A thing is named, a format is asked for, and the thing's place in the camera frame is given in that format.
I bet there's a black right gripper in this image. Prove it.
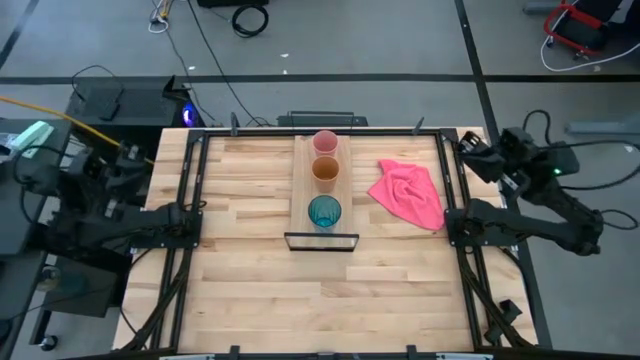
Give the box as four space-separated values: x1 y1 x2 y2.
458 130 512 185

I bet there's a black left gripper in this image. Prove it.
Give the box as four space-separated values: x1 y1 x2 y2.
105 143 151 211

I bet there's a medium orange plastic cup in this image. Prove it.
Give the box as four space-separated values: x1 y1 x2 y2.
310 155 341 195

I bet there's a small pink plastic cup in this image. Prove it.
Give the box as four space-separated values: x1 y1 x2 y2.
311 129 340 157

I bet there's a large teal ribbed cup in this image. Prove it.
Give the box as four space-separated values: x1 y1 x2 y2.
307 194 344 234

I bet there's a black computer tower blue light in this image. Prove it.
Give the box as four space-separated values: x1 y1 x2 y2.
64 74 206 161

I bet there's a pink cloth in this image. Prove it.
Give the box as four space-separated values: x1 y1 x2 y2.
368 158 446 232

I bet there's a small black flat device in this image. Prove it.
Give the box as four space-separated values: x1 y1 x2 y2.
98 88 124 122

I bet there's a mint green stapler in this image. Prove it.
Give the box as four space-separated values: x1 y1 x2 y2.
9 120 55 151

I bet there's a black equipment cart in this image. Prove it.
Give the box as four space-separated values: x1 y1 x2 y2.
29 239 134 346

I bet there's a grey desk foot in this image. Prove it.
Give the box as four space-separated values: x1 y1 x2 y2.
565 113 640 136
523 0 561 15

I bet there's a black desk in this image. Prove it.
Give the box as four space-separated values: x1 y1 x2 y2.
0 118 74 256

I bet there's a black bar device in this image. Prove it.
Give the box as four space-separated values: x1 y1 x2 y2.
277 110 369 127

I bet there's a red framed cart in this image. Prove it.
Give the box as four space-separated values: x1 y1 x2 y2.
543 0 612 56

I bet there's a black equipment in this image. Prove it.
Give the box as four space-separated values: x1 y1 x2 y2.
574 0 640 36

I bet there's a black box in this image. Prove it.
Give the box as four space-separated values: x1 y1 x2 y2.
197 0 270 8

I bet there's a yellow cable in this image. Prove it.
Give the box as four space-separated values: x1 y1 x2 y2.
0 94 156 166

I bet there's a thin black looped cable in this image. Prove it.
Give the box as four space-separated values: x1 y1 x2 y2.
70 64 126 101

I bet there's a black cable bundle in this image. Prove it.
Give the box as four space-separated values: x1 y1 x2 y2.
457 247 534 349
122 247 194 352

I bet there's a long black floor cable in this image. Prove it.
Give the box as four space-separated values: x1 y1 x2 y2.
187 0 274 127

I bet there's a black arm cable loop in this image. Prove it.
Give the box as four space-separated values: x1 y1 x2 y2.
599 208 640 232

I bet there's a black cable bracket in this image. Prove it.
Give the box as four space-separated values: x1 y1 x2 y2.
498 298 524 326

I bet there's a white floor cable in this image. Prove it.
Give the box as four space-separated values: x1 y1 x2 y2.
539 34 640 73

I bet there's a white cable bundle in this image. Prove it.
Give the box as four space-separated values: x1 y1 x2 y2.
148 0 176 35

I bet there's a wooden shelf with black frame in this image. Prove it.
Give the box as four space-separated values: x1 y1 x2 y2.
283 134 361 253

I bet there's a coiled black cable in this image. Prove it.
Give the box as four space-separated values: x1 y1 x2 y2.
231 4 270 39

